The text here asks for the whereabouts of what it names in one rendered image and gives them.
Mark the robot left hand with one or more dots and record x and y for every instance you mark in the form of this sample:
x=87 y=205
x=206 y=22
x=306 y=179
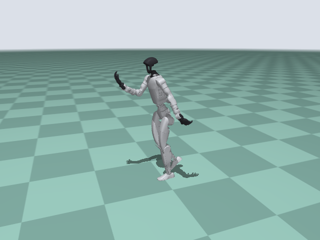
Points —
x=184 y=120

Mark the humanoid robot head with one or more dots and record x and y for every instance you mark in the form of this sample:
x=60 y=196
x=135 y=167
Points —
x=150 y=62

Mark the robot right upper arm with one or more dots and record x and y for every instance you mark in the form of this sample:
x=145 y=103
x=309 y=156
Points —
x=143 y=87

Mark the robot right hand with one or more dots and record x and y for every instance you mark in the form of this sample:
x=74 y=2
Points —
x=121 y=84

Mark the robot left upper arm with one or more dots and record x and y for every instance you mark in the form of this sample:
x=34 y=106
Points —
x=163 y=85

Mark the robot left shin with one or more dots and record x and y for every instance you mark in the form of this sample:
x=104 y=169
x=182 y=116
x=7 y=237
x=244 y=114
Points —
x=166 y=159

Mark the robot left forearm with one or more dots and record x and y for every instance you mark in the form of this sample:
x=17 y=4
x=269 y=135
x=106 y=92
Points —
x=174 y=107

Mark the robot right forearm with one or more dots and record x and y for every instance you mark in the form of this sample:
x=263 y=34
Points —
x=129 y=90

